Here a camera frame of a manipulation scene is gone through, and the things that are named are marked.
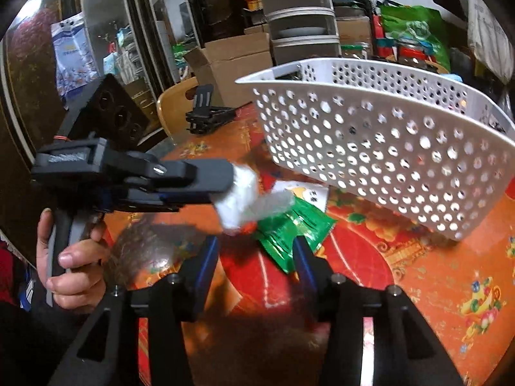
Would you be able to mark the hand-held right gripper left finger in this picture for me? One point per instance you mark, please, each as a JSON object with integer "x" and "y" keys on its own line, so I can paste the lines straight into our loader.
{"x": 207, "y": 265}

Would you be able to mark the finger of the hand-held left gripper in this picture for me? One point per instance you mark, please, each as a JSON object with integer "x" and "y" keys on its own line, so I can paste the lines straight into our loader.
{"x": 193, "y": 175}
{"x": 161, "y": 202}

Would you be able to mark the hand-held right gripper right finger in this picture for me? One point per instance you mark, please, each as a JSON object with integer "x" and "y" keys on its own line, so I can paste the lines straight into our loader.
{"x": 303, "y": 266}

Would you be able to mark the green foil packet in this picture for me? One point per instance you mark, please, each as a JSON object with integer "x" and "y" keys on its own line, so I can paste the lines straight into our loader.
{"x": 289, "y": 229}

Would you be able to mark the white perforated plastic basket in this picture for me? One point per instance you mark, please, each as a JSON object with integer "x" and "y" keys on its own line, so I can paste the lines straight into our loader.
{"x": 382, "y": 136}

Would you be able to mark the person's left hand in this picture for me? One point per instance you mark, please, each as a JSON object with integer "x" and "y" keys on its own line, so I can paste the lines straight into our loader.
{"x": 82, "y": 285}

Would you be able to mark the black clamp tool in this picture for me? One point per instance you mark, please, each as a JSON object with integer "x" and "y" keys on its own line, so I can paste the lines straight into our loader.
{"x": 209, "y": 114}

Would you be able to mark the white printed packet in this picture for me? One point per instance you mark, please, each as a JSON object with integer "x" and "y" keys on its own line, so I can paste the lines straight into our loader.
{"x": 309, "y": 195}

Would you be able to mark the wooden chair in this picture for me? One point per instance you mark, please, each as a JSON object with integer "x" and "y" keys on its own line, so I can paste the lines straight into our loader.
{"x": 173, "y": 104}

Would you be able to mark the blue and white printed bag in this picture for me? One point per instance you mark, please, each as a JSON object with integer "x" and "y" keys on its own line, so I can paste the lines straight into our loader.
{"x": 74, "y": 56}

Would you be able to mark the open cardboard box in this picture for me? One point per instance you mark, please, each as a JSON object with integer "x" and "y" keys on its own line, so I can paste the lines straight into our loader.
{"x": 237, "y": 68}

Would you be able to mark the dark glass-door cabinet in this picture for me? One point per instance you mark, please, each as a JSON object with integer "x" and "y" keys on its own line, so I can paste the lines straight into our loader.
{"x": 108, "y": 16}

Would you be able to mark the stacked clear drawer tower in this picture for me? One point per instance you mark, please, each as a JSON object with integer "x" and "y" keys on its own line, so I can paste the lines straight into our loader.
{"x": 297, "y": 20}

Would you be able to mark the green shopping bag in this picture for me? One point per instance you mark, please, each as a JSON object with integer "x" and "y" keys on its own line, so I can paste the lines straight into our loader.
{"x": 418, "y": 32}

